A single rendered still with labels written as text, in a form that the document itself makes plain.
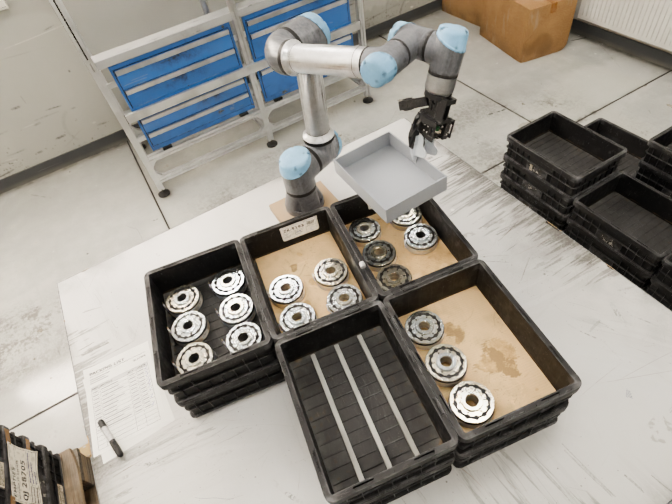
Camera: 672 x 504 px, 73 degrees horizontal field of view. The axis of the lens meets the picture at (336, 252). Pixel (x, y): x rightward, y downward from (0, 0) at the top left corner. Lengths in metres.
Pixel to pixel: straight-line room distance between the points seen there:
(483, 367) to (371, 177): 0.60
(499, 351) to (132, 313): 1.19
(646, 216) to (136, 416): 2.09
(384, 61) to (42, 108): 3.08
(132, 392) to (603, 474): 1.28
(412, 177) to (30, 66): 2.97
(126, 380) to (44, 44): 2.65
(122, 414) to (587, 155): 2.12
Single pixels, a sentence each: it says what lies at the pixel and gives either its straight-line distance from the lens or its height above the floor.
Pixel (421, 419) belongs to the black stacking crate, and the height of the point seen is 0.83.
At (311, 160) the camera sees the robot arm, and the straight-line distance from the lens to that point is 1.64.
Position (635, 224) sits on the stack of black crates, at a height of 0.38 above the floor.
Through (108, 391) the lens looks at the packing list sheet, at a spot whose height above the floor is 0.70.
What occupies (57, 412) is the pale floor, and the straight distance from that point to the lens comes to 2.62.
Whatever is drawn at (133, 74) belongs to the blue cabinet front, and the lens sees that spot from 2.94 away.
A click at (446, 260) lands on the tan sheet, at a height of 0.83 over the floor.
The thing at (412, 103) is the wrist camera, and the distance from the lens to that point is 1.30.
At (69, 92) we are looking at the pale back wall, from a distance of 3.86.
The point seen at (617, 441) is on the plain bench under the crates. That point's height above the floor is 0.70.
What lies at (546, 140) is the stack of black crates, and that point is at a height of 0.49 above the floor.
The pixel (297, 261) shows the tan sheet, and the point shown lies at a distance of 1.45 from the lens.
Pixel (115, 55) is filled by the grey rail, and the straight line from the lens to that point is 2.88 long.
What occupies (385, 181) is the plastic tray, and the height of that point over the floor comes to 1.05.
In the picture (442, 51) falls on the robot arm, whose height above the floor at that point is 1.38.
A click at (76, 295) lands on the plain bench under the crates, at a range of 1.91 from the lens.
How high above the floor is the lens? 1.92
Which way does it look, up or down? 49 degrees down
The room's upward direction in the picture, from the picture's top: 12 degrees counter-clockwise
